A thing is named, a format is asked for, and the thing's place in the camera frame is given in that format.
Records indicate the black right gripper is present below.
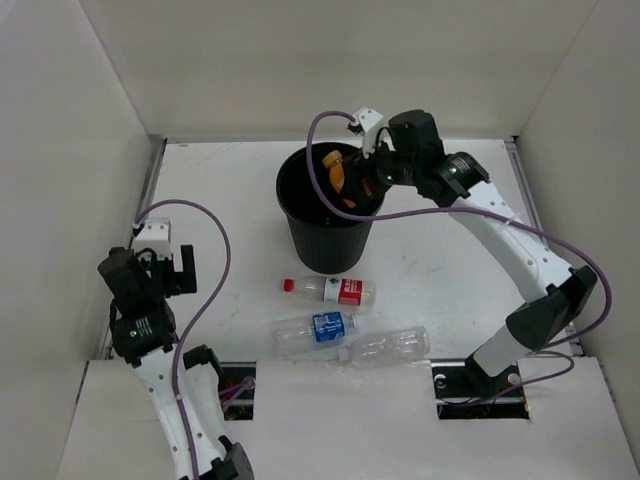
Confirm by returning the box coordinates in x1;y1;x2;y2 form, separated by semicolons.
339;131;420;208

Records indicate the orange juice bottle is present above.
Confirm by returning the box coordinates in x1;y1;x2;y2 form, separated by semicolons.
322;150;373;209

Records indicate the red label clear bottle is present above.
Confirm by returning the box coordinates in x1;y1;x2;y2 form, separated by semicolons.
282;276;377;311

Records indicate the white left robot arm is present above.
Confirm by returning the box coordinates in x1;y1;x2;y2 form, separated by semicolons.
97;245;254;479

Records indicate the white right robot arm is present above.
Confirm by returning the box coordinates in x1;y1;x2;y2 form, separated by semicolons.
338;107;597;396

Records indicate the black plastic waste bin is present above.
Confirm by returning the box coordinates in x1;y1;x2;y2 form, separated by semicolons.
276;142;384;275

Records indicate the blue label clear bottle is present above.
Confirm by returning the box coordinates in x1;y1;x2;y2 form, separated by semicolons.
272;311;359;357

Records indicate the clear unlabelled plastic bottle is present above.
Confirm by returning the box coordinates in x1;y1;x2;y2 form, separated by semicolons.
337;326;430;370

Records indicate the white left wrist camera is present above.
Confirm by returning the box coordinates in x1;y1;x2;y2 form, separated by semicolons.
131;218;173;261

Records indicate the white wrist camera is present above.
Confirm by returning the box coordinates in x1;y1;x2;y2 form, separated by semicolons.
131;218;173;261
348;107;386;158

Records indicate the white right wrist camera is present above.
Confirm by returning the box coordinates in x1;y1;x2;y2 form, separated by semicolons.
348;107;386;158

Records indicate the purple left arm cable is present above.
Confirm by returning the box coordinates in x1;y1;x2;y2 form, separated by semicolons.
132;198;254;480

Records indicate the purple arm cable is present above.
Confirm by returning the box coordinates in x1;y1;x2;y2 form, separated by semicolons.
132;198;254;480
304;110;615;406

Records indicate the left aluminium table rail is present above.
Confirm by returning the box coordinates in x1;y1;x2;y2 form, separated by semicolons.
100;134;168;360

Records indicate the aluminium table rail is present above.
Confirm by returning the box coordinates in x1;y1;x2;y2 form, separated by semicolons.
504;137;579;345
100;134;168;360

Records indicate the right aluminium table rail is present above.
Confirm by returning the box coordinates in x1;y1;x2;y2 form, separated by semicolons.
504;137;579;345

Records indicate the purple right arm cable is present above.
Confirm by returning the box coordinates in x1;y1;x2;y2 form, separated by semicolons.
304;110;615;406

